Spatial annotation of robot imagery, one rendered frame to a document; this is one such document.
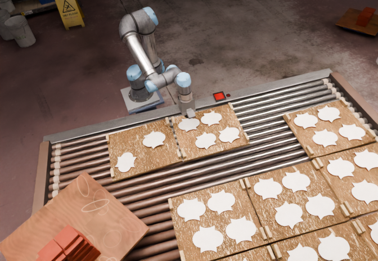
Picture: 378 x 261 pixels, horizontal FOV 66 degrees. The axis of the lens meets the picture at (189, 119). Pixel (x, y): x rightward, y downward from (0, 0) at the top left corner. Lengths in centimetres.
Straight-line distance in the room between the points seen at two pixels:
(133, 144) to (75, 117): 179
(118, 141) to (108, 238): 65
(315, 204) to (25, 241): 140
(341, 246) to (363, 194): 31
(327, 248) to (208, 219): 55
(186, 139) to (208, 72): 200
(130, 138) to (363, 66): 307
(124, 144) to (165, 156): 28
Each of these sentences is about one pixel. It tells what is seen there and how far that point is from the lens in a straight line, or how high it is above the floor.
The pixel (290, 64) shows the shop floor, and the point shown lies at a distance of 389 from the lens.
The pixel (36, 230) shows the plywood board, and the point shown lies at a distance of 164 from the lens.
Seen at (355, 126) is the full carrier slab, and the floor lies 95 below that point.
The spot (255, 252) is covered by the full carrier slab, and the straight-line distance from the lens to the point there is 149.
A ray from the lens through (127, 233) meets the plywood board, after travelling 145.
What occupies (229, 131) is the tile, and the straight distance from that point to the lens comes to 181.
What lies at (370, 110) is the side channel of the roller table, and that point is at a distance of 213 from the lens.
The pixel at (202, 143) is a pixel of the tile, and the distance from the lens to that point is 176.
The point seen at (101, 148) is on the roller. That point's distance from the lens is 191.
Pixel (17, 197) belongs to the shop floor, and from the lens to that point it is 320.
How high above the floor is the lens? 235
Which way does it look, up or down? 48 degrees down
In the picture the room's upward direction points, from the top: 7 degrees counter-clockwise
